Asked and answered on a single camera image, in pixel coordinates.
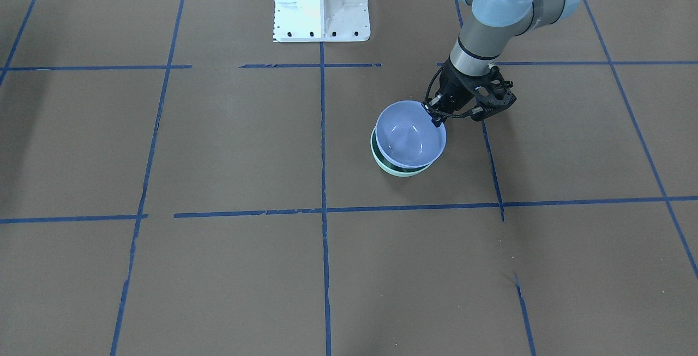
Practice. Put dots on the green bowl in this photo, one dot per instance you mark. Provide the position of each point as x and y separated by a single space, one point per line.
388 167

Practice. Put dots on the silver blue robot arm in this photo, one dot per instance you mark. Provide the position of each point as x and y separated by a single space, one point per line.
490 26

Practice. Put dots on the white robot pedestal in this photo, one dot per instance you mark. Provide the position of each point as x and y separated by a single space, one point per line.
299 21

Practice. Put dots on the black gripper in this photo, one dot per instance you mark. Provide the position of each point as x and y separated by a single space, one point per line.
452 88

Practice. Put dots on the blue bowl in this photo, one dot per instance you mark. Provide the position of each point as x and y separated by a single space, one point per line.
406 136

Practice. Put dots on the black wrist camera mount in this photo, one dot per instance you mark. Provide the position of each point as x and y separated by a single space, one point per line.
492 92

